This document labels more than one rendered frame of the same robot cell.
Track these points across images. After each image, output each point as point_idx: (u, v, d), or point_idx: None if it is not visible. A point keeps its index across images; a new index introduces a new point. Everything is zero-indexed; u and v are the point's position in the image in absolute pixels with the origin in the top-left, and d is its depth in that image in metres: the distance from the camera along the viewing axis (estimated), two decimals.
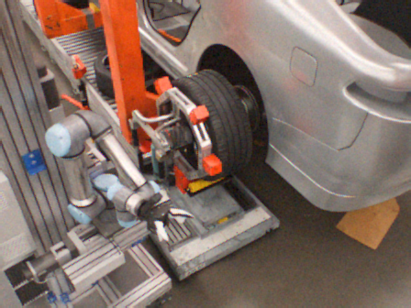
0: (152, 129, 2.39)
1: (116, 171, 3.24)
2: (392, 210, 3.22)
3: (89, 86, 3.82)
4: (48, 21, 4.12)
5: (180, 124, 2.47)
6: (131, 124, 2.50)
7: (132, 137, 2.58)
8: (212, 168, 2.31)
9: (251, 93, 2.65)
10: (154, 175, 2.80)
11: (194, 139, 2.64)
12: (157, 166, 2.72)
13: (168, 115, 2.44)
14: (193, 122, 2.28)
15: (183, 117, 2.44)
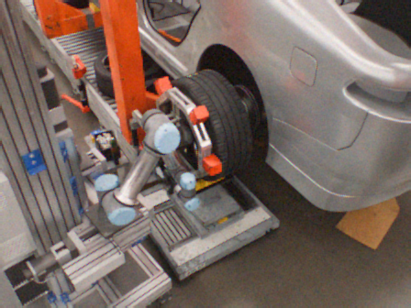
0: None
1: (116, 171, 3.24)
2: (392, 210, 3.22)
3: (89, 86, 3.82)
4: (48, 21, 4.12)
5: (180, 124, 2.47)
6: (131, 124, 2.50)
7: (132, 137, 2.58)
8: (212, 168, 2.31)
9: (251, 93, 2.65)
10: (154, 175, 2.80)
11: (194, 139, 2.64)
12: (157, 166, 2.72)
13: (168, 115, 2.44)
14: (193, 122, 2.28)
15: (183, 117, 2.44)
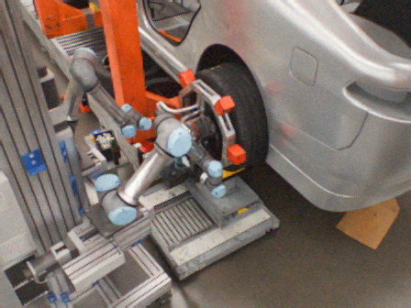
0: (178, 120, 2.46)
1: (116, 171, 3.24)
2: (392, 210, 3.22)
3: None
4: (48, 21, 4.12)
5: (204, 115, 2.53)
6: (156, 115, 2.57)
7: None
8: (237, 157, 2.37)
9: None
10: (176, 166, 2.87)
11: (216, 130, 2.70)
12: (179, 157, 2.79)
13: (193, 106, 2.51)
14: (218, 112, 2.35)
15: (206, 108, 2.51)
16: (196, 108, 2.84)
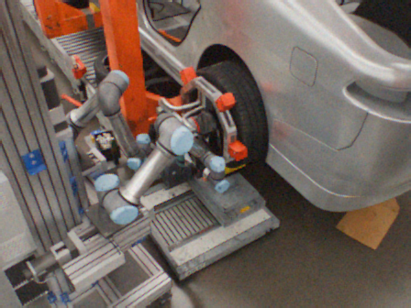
0: (180, 116, 2.48)
1: (116, 171, 3.24)
2: (392, 210, 3.22)
3: (89, 86, 3.82)
4: (48, 21, 4.12)
5: (205, 112, 2.56)
6: (158, 112, 2.60)
7: None
8: (238, 153, 2.40)
9: None
10: (177, 162, 2.89)
11: (216, 127, 2.73)
12: None
13: (194, 104, 2.53)
14: (219, 109, 2.37)
15: (207, 105, 2.54)
16: (198, 105, 2.86)
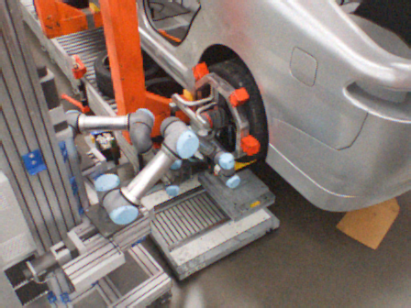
0: (193, 112, 2.52)
1: (116, 171, 3.24)
2: (392, 210, 3.22)
3: (89, 86, 3.82)
4: (48, 21, 4.12)
5: (217, 107, 2.59)
6: (171, 107, 2.63)
7: None
8: (250, 148, 2.43)
9: None
10: (189, 158, 2.93)
11: (228, 123, 2.77)
12: None
13: (206, 99, 2.57)
14: (233, 104, 2.41)
15: (220, 101, 2.57)
16: (209, 101, 2.89)
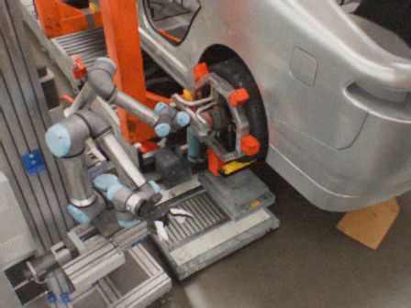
0: (193, 112, 2.52)
1: (116, 171, 3.24)
2: (392, 210, 3.22)
3: None
4: (48, 21, 4.12)
5: (217, 107, 2.59)
6: (171, 107, 2.63)
7: None
8: (250, 148, 2.43)
9: None
10: (189, 158, 2.93)
11: (228, 123, 2.77)
12: (193, 148, 2.85)
13: (206, 99, 2.57)
14: (233, 104, 2.41)
15: (220, 101, 2.57)
16: (209, 101, 2.89)
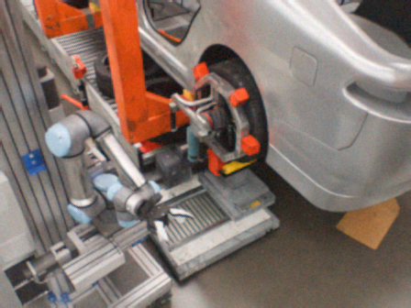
0: (193, 112, 2.52)
1: (116, 171, 3.24)
2: (392, 210, 3.22)
3: (89, 86, 3.82)
4: (48, 21, 4.12)
5: (217, 107, 2.59)
6: (171, 107, 2.63)
7: (171, 121, 2.71)
8: (250, 148, 2.43)
9: None
10: (189, 158, 2.93)
11: (228, 123, 2.77)
12: (193, 148, 2.85)
13: (206, 99, 2.57)
14: (233, 104, 2.41)
15: (220, 101, 2.57)
16: (209, 101, 2.89)
